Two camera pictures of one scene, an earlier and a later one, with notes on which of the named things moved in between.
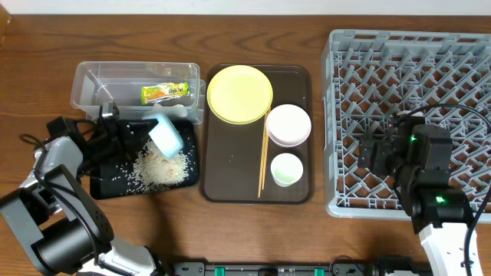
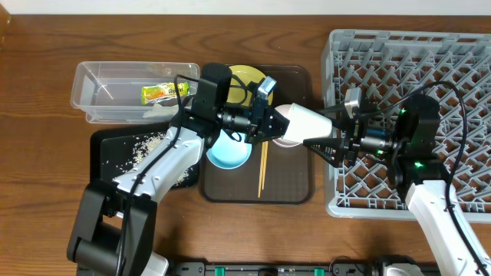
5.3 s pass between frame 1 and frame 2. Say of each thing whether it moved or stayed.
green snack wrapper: stayed
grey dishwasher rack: stayed
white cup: moved
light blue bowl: moved
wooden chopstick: stayed
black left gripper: moved
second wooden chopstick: stayed
